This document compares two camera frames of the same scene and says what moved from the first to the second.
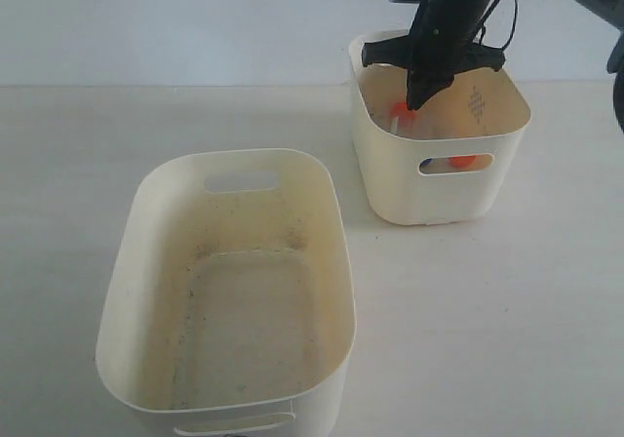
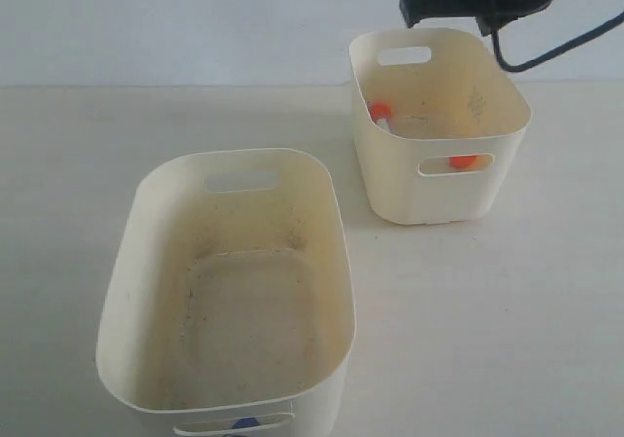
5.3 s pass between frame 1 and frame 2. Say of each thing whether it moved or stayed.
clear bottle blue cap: moved
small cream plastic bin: stayed
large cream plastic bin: stayed
